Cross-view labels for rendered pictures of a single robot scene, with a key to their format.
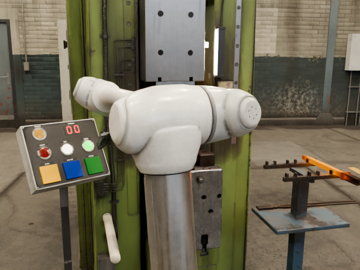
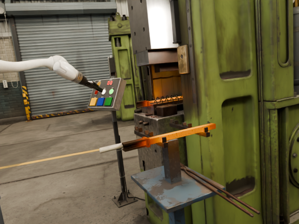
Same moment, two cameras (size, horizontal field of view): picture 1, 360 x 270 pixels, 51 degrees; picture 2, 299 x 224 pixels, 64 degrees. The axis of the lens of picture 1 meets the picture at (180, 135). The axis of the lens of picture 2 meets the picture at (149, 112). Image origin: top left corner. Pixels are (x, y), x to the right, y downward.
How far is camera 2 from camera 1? 232 cm
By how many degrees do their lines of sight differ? 77
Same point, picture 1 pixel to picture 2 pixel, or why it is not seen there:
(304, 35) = not seen: outside the picture
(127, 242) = not seen: hidden behind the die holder
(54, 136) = (103, 86)
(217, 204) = (157, 147)
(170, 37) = (136, 22)
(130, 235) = not seen: hidden behind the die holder
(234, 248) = (206, 205)
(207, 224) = (155, 161)
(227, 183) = (194, 139)
